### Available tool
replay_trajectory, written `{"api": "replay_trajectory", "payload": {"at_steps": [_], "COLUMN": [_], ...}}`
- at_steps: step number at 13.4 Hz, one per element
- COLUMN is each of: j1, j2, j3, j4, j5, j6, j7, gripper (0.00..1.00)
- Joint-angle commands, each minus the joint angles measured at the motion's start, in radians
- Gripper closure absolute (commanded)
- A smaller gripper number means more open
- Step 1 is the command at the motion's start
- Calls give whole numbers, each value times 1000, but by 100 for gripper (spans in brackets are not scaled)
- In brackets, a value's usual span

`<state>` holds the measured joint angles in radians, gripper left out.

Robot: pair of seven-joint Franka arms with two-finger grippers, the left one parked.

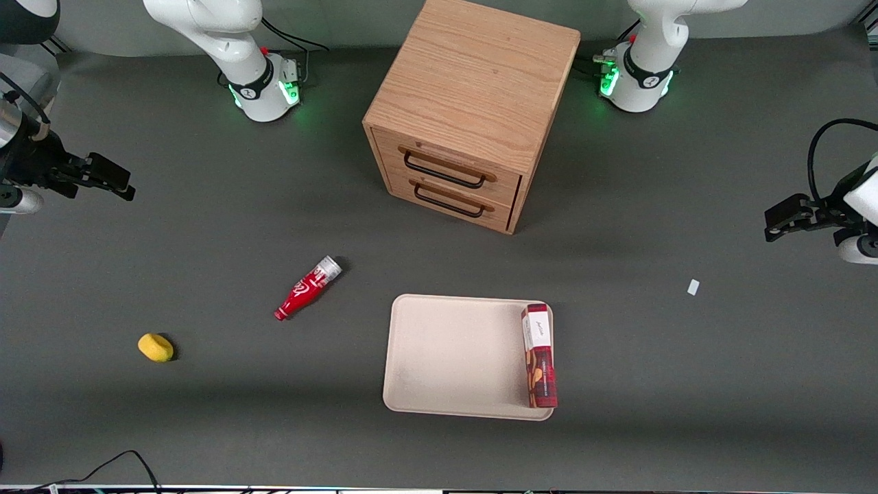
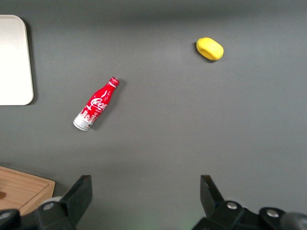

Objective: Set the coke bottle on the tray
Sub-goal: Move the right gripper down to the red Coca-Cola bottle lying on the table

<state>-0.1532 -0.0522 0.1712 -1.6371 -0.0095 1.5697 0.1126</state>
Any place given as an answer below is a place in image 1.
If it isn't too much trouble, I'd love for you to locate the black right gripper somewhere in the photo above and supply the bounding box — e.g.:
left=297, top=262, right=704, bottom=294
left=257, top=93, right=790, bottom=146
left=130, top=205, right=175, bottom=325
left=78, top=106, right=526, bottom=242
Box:
left=0, top=128, right=137, bottom=202

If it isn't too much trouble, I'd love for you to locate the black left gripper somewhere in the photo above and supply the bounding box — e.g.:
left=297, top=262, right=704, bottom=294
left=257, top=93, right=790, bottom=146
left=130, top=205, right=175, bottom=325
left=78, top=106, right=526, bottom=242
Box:
left=765, top=180, right=866, bottom=243

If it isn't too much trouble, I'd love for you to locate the beige rectangular tray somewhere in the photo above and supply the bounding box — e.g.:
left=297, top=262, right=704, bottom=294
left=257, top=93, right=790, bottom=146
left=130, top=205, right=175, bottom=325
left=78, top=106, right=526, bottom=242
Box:
left=382, top=294, right=555, bottom=421

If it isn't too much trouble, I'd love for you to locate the grey chair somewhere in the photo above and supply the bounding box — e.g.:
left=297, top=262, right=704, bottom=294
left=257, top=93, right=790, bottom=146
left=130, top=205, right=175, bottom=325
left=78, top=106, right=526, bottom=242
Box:
left=0, top=43, right=61, bottom=117

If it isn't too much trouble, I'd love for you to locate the yellow lemon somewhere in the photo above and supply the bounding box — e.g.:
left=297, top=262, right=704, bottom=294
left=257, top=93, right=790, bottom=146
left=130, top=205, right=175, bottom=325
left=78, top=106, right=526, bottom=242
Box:
left=137, top=333, right=175, bottom=363

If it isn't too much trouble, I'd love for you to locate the red white cookie box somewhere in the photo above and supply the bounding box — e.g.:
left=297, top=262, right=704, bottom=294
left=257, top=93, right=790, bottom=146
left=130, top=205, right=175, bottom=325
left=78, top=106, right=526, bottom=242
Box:
left=521, top=303, right=558, bottom=409

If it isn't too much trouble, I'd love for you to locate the wooden drawer front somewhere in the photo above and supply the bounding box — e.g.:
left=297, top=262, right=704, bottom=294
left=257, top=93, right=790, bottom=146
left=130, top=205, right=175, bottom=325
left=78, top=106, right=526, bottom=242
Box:
left=372, top=127, right=523, bottom=205
left=385, top=168, right=517, bottom=232

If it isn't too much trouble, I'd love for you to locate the wooden drawer cabinet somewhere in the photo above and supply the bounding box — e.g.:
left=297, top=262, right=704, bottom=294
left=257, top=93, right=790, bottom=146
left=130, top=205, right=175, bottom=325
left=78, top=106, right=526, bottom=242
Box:
left=362, top=0, right=582, bottom=236

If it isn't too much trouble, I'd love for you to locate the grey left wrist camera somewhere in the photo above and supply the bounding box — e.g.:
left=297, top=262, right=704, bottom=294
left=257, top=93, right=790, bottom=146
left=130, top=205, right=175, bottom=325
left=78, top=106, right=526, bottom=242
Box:
left=835, top=229, right=878, bottom=266

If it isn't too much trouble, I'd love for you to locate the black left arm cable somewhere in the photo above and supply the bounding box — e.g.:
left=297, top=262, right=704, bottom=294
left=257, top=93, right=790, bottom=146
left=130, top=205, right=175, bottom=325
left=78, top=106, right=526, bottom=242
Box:
left=807, top=118, right=878, bottom=201

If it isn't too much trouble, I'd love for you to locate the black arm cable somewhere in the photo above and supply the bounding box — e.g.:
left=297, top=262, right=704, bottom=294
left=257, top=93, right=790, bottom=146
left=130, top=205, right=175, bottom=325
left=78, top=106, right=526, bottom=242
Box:
left=807, top=118, right=878, bottom=201
left=0, top=71, right=52, bottom=141

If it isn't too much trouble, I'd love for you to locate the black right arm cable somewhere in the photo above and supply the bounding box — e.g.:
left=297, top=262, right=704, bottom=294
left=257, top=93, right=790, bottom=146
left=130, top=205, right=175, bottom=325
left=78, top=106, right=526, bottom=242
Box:
left=0, top=71, right=52, bottom=141

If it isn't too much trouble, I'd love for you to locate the black right base cable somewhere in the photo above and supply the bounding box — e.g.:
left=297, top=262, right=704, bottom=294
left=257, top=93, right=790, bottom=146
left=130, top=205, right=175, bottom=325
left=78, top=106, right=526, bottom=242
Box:
left=259, top=16, right=330, bottom=86

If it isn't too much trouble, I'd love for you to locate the black base cable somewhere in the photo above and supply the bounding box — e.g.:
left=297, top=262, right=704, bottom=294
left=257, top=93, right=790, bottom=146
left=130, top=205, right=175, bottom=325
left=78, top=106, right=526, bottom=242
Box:
left=259, top=16, right=330, bottom=86
left=575, top=21, right=642, bottom=78

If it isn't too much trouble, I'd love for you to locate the black left base cable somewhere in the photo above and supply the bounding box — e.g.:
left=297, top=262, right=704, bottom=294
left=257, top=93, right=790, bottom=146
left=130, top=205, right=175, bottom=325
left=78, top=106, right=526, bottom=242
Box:
left=575, top=21, right=642, bottom=78

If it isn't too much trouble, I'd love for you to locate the black cable at table edge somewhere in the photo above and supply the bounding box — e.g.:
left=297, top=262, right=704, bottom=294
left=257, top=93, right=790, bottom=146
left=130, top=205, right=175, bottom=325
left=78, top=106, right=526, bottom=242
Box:
left=0, top=450, right=163, bottom=494

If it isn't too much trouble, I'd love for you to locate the black metal drawer handle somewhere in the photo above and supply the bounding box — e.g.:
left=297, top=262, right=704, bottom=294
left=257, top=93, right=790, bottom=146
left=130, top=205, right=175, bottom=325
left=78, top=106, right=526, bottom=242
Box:
left=403, top=151, right=487, bottom=189
left=413, top=183, right=485, bottom=219

